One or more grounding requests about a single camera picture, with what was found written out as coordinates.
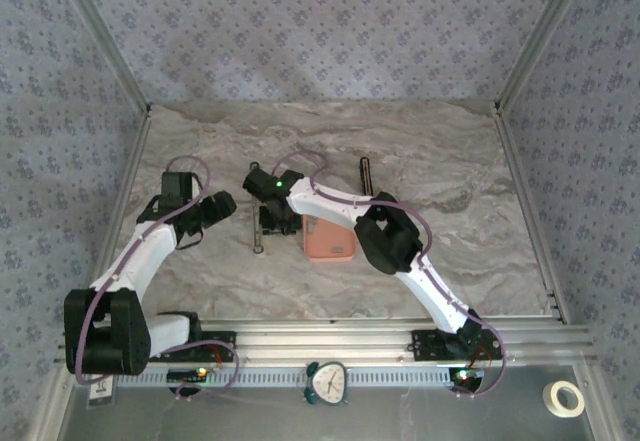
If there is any white label card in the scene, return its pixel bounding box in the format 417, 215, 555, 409
89, 375, 114, 408

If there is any grey slotted cable duct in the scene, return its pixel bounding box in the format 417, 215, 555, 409
112, 366, 454, 389

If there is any teal alarm clock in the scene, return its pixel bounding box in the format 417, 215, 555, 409
298, 359, 352, 408

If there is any pink plastic tray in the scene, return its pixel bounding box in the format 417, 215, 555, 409
301, 212, 358, 264

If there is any grey metal shelf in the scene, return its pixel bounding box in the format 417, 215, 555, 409
59, 365, 599, 441

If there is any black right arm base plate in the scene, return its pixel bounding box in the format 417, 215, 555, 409
410, 329, 503, 362

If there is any aluminium table side rail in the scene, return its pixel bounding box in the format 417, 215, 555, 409
97, 108, 154, 275
492, 103, 571, 325

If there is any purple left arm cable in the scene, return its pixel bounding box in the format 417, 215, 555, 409
63, 154, 241, 403

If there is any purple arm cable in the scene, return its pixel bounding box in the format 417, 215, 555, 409
271, 149, 507, 398
63, 154, 241, 403

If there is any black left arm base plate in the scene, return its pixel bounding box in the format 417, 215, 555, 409
145, 329, 237, 363

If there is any aluminium frame post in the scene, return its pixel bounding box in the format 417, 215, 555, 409
497, 0, 599, 110
49, 0, 154, 115

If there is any black metal bar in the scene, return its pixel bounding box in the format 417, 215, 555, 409
358, 156, 375, 198

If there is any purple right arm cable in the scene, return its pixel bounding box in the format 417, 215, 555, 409
271, 149, 507, 398

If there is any aluminium mounting rail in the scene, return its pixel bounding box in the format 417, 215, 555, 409
59, 316, 599, 365

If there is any white tape roll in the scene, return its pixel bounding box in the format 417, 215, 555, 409
543, 380, 585, 418

